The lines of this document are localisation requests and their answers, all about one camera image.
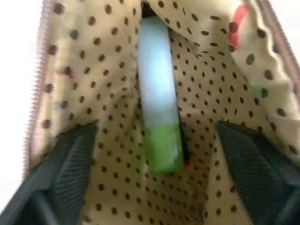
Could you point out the white marker with green cap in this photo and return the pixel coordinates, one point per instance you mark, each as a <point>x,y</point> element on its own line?
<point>159,98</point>

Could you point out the grey plaid pouch dotted lining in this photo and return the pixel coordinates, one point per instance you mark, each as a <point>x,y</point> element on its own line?
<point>112,98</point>

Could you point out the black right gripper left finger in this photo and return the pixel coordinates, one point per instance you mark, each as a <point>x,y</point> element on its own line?
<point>47,178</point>

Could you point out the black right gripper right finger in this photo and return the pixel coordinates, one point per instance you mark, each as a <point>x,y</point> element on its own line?
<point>262,178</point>

